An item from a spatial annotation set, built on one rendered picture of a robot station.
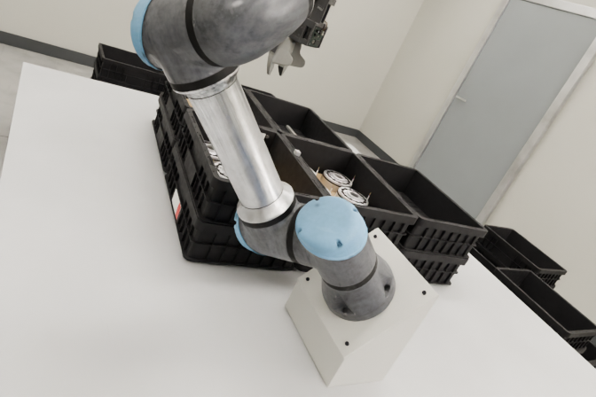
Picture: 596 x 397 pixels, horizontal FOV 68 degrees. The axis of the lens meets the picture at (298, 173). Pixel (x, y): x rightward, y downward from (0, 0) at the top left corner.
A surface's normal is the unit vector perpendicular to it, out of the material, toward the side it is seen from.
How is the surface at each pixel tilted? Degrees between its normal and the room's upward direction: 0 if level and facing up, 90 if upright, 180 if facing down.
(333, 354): 90
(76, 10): 90
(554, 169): 90
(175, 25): 99
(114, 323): 0
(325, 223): 43
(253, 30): 93
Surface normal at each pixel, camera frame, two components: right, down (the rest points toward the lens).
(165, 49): -0.47, 0.65
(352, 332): -0.34, -0.69
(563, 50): -0.83, -0.15
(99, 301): 0.39, -0.85
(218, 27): -0.14, 0.47
